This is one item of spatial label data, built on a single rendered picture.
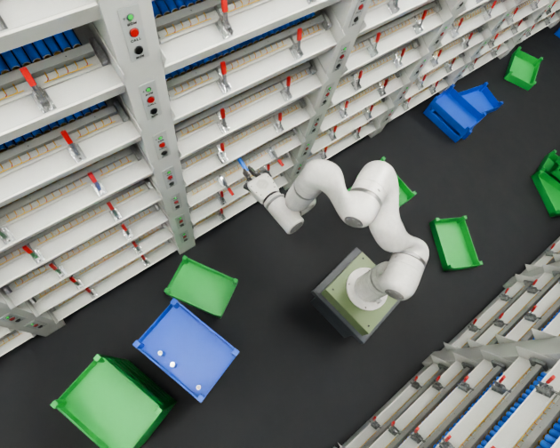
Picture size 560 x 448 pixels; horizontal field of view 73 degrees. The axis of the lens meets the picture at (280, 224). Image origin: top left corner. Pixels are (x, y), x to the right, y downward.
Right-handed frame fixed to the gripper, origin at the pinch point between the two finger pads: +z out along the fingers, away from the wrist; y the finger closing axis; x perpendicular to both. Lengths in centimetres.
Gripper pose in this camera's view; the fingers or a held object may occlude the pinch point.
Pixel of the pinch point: (249, 172)
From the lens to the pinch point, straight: 157.6
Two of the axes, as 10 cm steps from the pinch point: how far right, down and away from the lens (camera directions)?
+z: -6.1, -7.2, 3.4
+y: -7.9, 5.1, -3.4
